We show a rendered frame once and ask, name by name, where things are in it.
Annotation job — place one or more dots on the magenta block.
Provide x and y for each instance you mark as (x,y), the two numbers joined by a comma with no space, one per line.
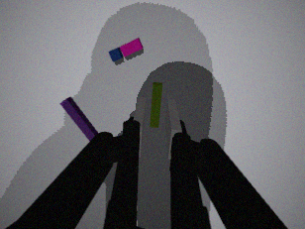
(131,47)

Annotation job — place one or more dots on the lime green rod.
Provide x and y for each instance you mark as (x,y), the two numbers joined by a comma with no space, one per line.
(156,100)

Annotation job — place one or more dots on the purple rod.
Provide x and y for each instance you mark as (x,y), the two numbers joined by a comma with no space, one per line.
(79,118)

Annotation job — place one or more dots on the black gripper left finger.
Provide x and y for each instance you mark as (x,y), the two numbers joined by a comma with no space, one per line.
(66,199)

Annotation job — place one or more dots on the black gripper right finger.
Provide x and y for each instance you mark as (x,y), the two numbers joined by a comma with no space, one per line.
(237,202)

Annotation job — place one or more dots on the small dark blue block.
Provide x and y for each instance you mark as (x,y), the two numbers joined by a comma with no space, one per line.
(116,54)

